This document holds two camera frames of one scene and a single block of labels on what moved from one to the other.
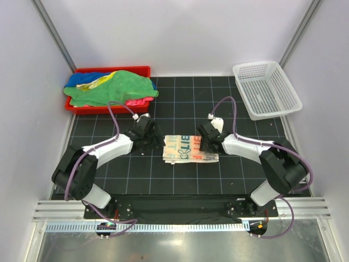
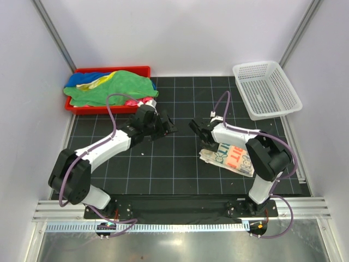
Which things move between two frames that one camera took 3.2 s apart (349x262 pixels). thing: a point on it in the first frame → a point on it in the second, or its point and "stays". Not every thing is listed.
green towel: [124, 85] stays
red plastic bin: [115, 109] stays
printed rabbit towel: [185, 149] → [232, 157]
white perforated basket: [265, 90] stays
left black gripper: [157, 140] → [162, 131]
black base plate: [181, 207] stays
